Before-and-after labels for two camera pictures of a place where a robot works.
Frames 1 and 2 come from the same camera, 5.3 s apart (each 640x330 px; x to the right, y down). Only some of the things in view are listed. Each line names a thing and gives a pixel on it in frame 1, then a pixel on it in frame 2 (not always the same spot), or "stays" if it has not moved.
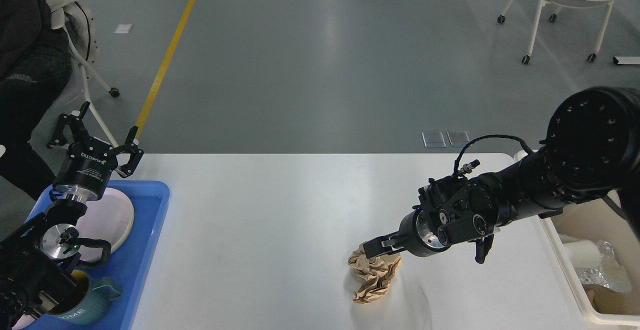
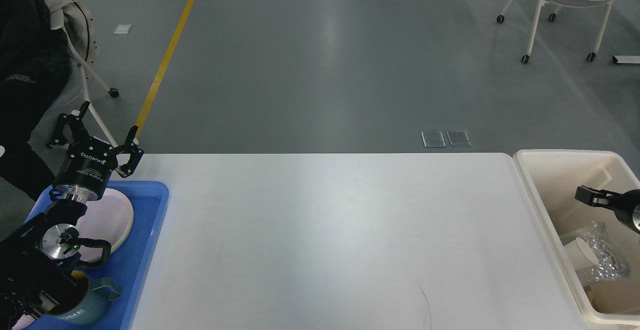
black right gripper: (421, 241) to (629, 200)
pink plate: (111, 218) stays
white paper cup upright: (583, 254) stays
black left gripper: (84, 170) stays
